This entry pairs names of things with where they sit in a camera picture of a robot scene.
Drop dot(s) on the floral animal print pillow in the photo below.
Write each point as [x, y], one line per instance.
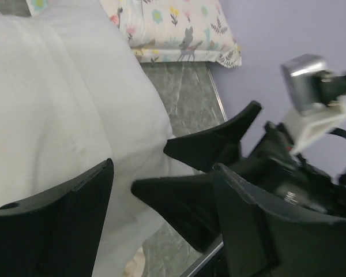
[152, 31]

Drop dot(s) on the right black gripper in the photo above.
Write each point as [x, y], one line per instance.
[269, 186]

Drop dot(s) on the aluminium mounting rail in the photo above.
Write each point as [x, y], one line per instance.
[212, 263]

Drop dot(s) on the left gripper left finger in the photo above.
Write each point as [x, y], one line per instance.
[57, 232]

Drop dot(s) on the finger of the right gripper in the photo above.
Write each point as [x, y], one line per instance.
[187, 203]

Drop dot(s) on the white pillow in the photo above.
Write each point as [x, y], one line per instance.
[72, 95]

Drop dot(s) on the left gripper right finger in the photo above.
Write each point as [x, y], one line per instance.
[264, 235]

